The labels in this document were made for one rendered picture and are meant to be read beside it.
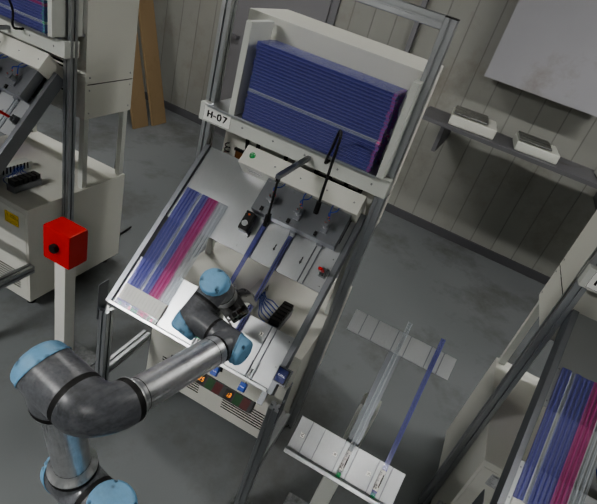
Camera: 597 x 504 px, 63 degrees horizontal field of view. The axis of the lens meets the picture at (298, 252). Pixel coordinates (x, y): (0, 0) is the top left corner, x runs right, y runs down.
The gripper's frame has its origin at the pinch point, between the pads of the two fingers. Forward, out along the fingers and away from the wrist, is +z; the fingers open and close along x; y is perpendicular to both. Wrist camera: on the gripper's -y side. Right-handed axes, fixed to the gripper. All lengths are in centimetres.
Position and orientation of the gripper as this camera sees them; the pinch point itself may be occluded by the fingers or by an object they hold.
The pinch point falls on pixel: (234, 308)
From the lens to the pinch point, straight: 161.7
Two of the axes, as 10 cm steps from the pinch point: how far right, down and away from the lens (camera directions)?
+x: 8.1, -5.6, 1.6
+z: 0.7, 3.7, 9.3
